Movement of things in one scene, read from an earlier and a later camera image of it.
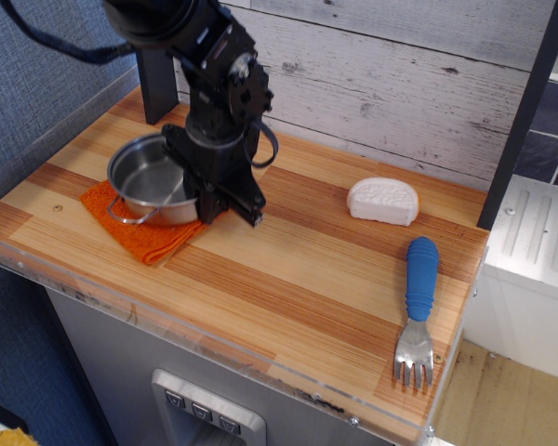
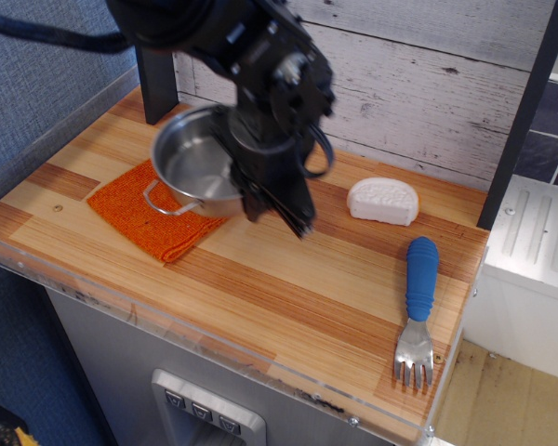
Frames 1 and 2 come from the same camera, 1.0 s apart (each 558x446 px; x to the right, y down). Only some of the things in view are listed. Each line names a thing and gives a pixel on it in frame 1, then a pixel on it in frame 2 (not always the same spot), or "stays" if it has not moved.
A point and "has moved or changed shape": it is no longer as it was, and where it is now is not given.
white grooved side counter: [524, 308] stays
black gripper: [219, 178] -> [270, 170]
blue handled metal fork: [415, 348] stays
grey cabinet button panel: [195, 414] stays
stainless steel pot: [150, 180] has moved or changed shape
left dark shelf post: [159, 83] stays
